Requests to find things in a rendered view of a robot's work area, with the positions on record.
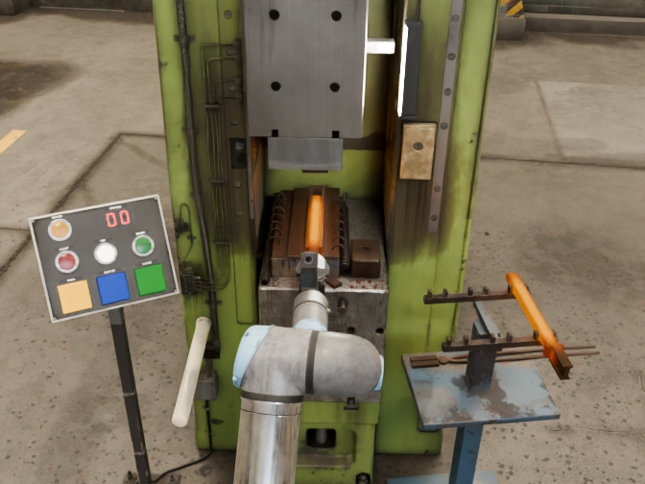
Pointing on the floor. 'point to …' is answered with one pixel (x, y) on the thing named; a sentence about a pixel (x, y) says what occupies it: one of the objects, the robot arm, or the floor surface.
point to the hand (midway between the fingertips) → (313, 254)
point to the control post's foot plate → (153, 478)
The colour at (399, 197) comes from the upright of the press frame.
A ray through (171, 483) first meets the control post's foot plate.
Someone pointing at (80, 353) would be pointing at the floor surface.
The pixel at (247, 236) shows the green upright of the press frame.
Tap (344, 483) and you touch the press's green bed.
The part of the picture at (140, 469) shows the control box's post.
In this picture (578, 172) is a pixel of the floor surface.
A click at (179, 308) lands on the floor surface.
